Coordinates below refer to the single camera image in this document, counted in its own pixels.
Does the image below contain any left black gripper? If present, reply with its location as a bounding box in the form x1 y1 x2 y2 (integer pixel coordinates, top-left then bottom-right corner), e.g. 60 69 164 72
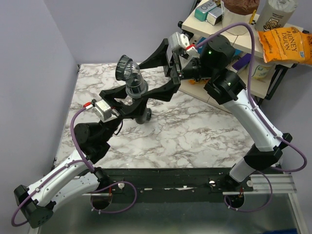
98 80 147 143

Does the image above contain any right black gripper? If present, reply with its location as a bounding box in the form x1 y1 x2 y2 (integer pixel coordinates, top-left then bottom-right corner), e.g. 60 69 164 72
136 38 215 102

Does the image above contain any clear plastic pipe fitting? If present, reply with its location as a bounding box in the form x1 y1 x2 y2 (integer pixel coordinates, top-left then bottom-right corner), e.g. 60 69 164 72
115 55 148 99

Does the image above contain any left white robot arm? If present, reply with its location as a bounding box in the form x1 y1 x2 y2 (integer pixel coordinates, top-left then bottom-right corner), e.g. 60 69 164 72
14 86 151 229

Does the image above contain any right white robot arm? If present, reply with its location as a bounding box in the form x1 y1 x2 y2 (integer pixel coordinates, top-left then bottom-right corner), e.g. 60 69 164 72
139 33 292 191

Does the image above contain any orange snack bag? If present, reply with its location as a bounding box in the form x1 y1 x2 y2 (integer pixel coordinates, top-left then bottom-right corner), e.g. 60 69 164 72
188 79 209 85

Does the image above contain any cream tiered shelf rack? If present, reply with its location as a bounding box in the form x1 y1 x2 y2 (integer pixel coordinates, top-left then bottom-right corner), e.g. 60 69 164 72
169 0 307 122

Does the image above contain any teal green box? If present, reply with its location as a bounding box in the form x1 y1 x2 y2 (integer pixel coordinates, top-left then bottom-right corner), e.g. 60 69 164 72
194 0 217 21

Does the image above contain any silver small box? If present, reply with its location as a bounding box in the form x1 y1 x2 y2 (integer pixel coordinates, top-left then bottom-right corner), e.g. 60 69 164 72
206 7 222 25

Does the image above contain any purple white carton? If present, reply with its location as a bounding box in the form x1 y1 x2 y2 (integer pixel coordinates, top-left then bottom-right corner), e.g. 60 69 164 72
232 53 252 71

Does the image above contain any white tub brown lid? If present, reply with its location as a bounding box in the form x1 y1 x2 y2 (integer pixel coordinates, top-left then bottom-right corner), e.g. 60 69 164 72
220 0 259 28

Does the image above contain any white round container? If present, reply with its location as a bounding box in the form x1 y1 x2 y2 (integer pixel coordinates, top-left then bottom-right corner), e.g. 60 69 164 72
251 57 275 79

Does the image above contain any grey cylindrical canister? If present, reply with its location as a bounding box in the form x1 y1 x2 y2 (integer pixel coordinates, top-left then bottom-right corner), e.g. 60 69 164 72
255 0 298 32

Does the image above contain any orange honey dijon chip bag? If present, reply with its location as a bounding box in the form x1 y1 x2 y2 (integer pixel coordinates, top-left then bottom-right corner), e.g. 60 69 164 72
258 27 312 65

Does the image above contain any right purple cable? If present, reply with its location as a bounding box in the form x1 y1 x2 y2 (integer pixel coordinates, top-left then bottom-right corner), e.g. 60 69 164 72
196 22 308 213

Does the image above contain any purple cable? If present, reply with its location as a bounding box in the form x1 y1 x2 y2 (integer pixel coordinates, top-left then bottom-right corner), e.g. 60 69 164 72
196 22 308 213
11 107 137 227

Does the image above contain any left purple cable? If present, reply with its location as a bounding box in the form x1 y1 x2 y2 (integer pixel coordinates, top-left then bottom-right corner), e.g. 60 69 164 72
11 107 137 227

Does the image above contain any aluminium frame rail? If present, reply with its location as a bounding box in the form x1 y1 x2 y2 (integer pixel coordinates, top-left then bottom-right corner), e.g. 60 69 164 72
39 173 298 195

